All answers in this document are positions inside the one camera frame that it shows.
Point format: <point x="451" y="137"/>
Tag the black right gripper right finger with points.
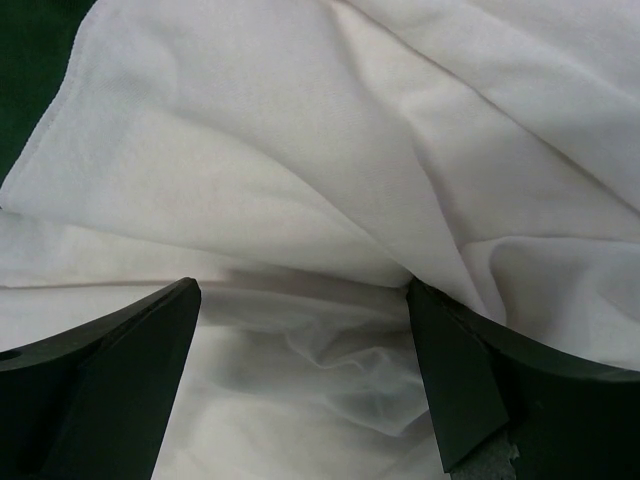
<point x="504" y="406"/>

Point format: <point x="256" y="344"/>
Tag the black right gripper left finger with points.
<point x="94" y="402"/>

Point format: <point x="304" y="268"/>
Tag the white and green t-shirt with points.
<point x="304" y="161"/>

